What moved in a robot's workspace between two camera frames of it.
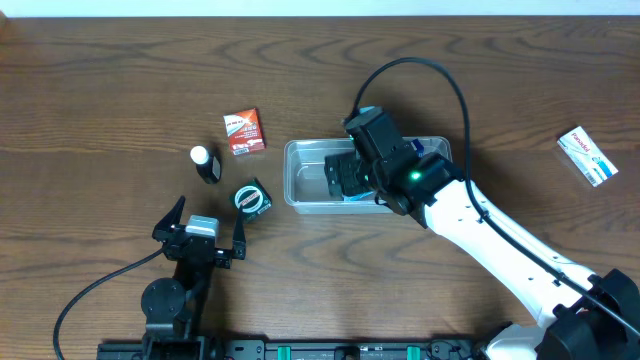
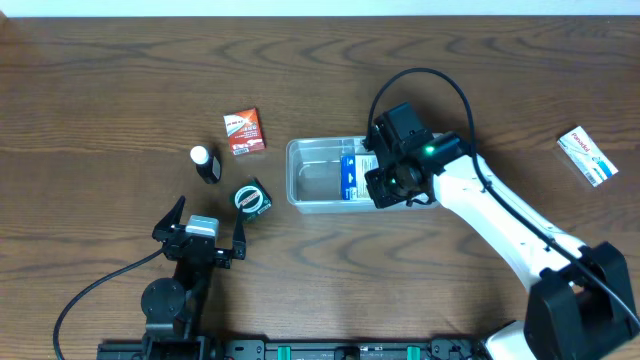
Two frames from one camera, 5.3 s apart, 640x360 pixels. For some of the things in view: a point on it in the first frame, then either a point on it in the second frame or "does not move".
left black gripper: (168, 228) does not move
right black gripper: (361, 170) -> (376, 187)
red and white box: (244, 132) does not move
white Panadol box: (587, 156) does not move
